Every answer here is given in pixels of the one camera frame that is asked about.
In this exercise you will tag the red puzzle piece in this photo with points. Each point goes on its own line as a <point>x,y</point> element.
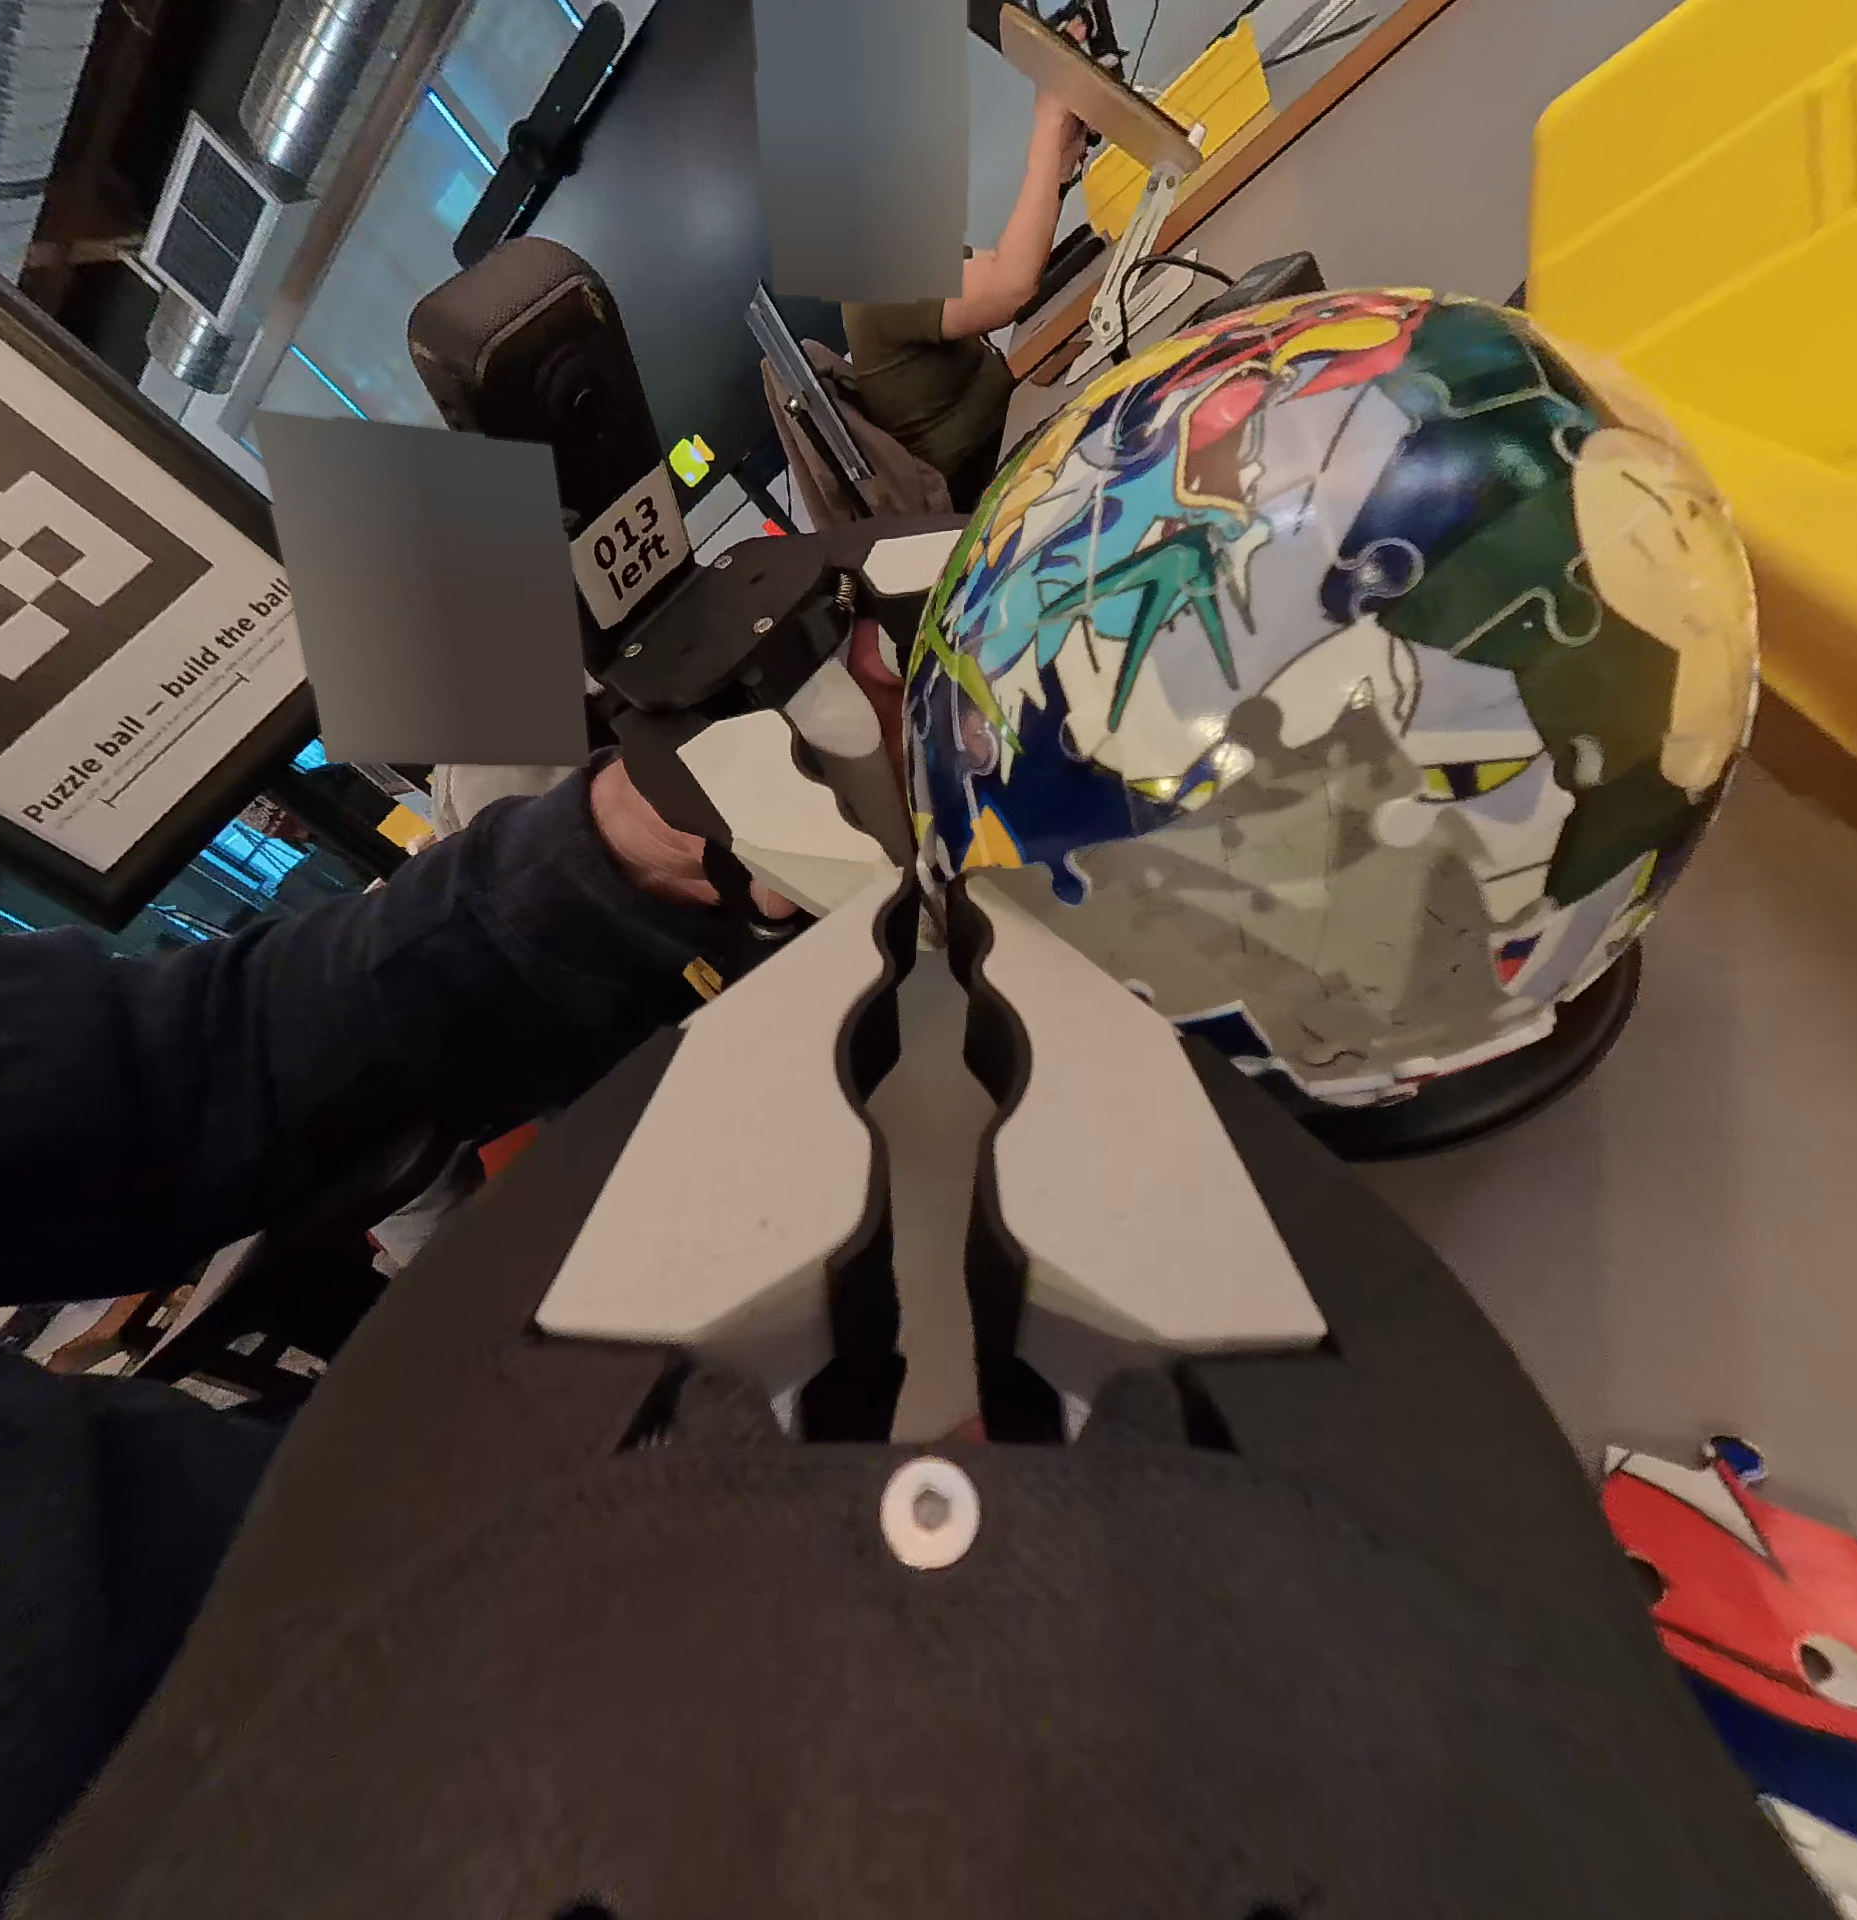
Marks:
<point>1755,1589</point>

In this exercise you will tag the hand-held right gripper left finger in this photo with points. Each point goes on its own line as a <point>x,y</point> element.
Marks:
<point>719,1170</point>

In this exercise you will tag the small yellow bin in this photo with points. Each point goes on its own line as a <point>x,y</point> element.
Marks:
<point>1200,104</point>

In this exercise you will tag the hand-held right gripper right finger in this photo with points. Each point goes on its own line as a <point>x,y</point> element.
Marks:
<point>1154,1186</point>

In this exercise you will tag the colourful puzzle ball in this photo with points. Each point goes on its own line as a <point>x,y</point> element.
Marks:
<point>1317,675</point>

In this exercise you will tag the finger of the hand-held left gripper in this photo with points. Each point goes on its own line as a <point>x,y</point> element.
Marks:
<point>918,562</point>
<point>785,810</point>

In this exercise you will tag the framed checkered sign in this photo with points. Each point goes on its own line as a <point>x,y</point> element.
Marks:
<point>73,601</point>

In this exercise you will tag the white air vent grille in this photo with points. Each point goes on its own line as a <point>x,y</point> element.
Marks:
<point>209,226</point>

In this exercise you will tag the person's dark jacket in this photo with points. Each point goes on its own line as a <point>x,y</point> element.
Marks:
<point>73,1620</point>

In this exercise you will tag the yellow plastic storage bin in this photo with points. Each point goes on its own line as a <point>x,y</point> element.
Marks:
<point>1724,300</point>

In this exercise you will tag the silver air duct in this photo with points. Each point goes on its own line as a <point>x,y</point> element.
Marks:
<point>321,92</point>

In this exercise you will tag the wooden board on metal arm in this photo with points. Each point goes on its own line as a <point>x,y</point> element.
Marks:
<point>1092,92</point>

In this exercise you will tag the person's left hand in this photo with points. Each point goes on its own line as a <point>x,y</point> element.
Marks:
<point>651,841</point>

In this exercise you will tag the black round ball stand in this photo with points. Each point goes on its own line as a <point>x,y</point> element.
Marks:
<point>1528,1081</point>

